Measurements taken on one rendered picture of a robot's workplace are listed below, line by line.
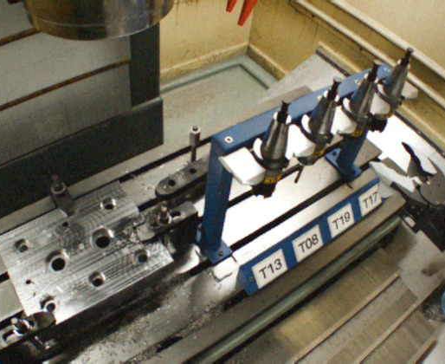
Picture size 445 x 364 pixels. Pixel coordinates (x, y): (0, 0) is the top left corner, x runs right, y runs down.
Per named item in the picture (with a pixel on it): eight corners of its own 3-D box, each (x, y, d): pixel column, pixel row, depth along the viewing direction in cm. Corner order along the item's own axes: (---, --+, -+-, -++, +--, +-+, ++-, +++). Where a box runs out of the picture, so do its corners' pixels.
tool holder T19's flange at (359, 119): (354, 101, 80) (357, 92, 78) (376, 120, 77) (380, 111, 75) (333, 111, 77) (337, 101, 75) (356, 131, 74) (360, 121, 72)
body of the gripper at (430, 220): (392, 212, 74) (437, 259, 68) (414, 185, 67) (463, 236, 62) (415, 195, 77) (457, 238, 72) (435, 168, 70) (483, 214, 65)
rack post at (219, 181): (233, 254, 90) (254, 165, 67) (213, 265, 88) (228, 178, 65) (207, 222, 95) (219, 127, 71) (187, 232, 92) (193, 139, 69)
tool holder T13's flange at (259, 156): (274, 140, 70) (277, 130, 68) (296, 165, 67) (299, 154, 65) (244, 153, 68) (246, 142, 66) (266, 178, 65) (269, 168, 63)
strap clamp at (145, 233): (196, 238, 92) (200, 198, 80) (145, 267, 86) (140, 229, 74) (189, 228, 93) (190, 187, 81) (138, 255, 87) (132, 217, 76)
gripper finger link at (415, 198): (387, 191, 68) (430, 215, 67) (390, 186, 67) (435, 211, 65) (393, 174, 71) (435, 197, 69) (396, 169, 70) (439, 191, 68)
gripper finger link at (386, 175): (355, 188, 74) (399, 211, 72) (368, 168, 69) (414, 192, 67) (360, 178, 76) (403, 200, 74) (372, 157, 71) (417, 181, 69)
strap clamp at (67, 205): (86, 233, 89) (73, 193, 78) (72, 240, 88) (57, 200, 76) (63, 193, 95) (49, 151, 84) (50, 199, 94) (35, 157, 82)
